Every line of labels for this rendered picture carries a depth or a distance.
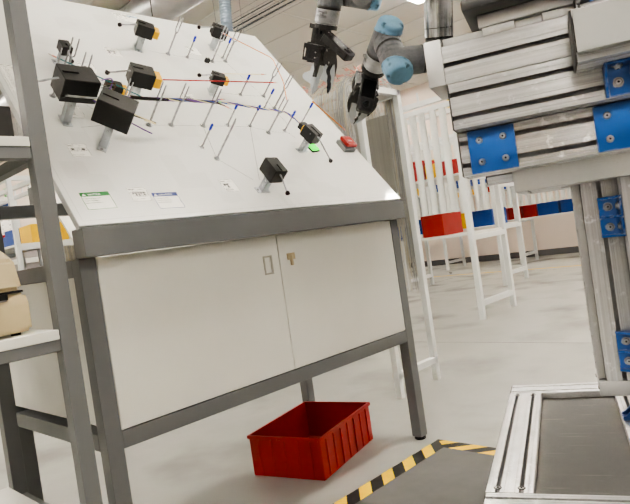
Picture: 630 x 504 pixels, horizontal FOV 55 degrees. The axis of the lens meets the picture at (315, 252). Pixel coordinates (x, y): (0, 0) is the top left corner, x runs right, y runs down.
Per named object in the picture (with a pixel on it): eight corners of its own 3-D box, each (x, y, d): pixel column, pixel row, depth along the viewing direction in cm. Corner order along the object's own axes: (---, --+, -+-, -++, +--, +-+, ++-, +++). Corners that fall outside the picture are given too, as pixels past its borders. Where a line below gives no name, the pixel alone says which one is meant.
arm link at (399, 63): (429, 61, 156) (417, 34, 162) (387, 65, 155) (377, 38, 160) (424, 84, 163) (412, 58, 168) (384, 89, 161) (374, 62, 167)
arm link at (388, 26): (382, 30, 158) (375, 10, 163) (370, 64, 167) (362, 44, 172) (409, 32, 161) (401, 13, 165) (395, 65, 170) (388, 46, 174)
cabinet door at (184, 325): (295, 369, 175) (275, 235, 174) (122, 429, 136) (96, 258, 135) (290, 368, 177) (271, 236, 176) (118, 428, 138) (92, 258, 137)
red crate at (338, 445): (375, 438, 225) (369, 401, 225) (326, 482, 191) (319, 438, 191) (309, 435, 239) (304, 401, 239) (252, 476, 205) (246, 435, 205)
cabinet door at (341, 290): (407, 330, 214) (391, 220, 213) (297, 368, 175) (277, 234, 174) (401, 330, 216) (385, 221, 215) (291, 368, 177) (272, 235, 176)
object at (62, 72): (7, 109, 146) (18, 57, 138) (77, 114, 158) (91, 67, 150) (15, 126, 143) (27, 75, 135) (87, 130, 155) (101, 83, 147)
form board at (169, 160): (77, 231, 131) (79, 225, 130) (-58, -17, 174) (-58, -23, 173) (397, 202, 215) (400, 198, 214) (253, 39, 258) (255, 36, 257)
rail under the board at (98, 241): (405, 217, 214) (403, 199, 214) (86, 257, 130) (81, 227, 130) (393, 219, 218) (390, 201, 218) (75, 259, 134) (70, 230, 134)
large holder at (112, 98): (54, 119, 152) (68, 71, 144) (123, 146, 158) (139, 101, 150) (46, 132, 147) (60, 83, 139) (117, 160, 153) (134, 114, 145)
